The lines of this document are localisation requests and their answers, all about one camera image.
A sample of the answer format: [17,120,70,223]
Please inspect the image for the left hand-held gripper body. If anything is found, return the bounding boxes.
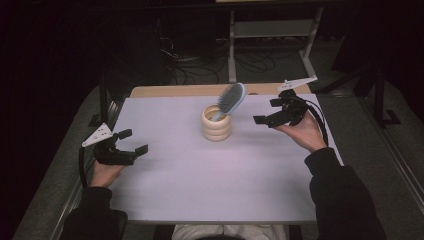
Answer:
[81,122,137,167]

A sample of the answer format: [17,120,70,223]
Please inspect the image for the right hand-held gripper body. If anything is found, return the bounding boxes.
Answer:
[266,75,318,129]

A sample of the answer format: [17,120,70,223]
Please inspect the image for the light blue hairbrush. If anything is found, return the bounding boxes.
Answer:
[211,82,247,123]

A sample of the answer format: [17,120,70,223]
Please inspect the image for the cream ringed brush holder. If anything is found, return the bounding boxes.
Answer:
[200,104,233,142]

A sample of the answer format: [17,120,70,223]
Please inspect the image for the person's left hand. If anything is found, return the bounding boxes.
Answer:
[90,159,126,188]

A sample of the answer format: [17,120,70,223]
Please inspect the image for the person's right hand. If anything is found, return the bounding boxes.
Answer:
[274,111,328,154]

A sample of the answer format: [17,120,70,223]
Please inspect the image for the grey metal shelf stand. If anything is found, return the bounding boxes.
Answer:
[228,6,324,84]

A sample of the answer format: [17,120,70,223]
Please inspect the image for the black floor stand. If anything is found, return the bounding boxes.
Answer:
[314,63,403,129]

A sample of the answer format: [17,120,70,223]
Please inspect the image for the person's legs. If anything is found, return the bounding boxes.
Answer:
[171,224,288,240]

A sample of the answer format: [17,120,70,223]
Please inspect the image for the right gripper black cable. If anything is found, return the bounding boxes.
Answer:
[296,95,330,148]

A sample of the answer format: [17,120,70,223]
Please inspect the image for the dark metal frame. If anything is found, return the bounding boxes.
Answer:
[88,76,131,128]

